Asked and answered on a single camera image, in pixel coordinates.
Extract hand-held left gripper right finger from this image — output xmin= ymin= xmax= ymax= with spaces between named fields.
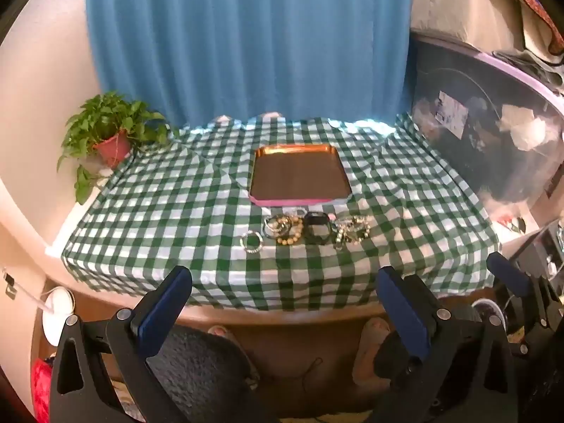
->
xmin=375 ymin=265 xmax=521 ymax=423

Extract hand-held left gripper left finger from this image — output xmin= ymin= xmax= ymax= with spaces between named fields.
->
xmin=48 ymin=265 xmax=195 ymax=423

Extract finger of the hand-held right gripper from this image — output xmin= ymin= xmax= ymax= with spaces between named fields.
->
xmin=486 ymin=251 xmax=564 ymax=362

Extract pearl bead bracelet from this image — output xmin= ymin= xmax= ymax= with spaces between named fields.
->
xmin=347 ymin=216 xmax=372 ymax=243

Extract crystal chain bracelet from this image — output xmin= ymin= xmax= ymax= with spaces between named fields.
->
xmin=331 ymin=218 xmax=353 ymax=251

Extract pastel bead bracelet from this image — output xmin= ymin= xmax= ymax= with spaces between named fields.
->
xmin=240 ymin=230 xmax=264 ymax=254

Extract black bracelet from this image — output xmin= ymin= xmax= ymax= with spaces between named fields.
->
xmin=304 ymin=211 xmax=332 ymax=244

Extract metal bangles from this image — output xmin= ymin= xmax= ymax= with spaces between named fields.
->
xmin=263 ymin=214 xmax=292 ymax=239

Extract wooden bead bracelet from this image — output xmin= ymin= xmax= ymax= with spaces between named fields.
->
xmin=275 ymin=216 xmax=306 ymax=245

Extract gold metal tray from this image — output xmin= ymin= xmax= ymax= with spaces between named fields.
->
xmin=248 ymin=144 xmax=353 ymax=208

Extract black device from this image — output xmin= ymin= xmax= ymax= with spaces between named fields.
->
xmin=513 ymin=222 xmax=564 ymax=285

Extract person's right foot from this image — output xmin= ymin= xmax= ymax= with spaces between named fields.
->
xmin=355 ymin=316 xmax=395 ymax=384

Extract dark grey cloth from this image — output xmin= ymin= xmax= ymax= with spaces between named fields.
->
xmin=145 ymin=325 xmax=260 ymax=423

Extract white round lamp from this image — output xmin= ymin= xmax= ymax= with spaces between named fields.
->
xmin=42 ymin=286 xmax=76 ymax=357

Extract green checked tablecloth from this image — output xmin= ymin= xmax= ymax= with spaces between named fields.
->
xmin=61 ymin=114 xmax=501 ymax=311

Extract clear storage bin purple lid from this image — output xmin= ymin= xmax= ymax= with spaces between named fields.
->
xmin=407 ymin=31 xmax=564 ymax=230

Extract red cloth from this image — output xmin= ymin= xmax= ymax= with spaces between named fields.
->
xmin=32 ymin=357 xmax=57 ymax=419

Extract potted green plant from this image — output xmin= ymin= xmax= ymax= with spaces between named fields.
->
xmin=56 ymin=92 xmax=179 ymax=206

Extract grey fabric cover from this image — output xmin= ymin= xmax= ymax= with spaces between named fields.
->
xmin=412 ymin=0 xmax=527 ymax=54

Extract blue curtain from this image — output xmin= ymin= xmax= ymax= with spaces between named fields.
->
xmin=85 ymin=0 xmax=415 ymax=126

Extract white cable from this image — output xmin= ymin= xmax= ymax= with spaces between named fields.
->
xmin=0 ymin=266 xmax=58 ymax=315

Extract patterned brown strap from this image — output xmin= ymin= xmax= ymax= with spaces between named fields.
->
xmin=480 ymin=0 xmax=564 ymax=54

